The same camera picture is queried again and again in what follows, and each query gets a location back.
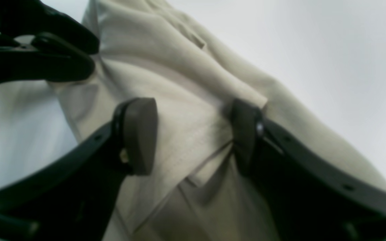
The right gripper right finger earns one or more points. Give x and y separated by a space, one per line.
309 199

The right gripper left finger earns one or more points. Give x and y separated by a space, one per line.
73 198

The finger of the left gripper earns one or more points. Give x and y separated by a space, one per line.
30 17
47 57

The beige khaki T-shirt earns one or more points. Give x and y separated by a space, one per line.
150 49

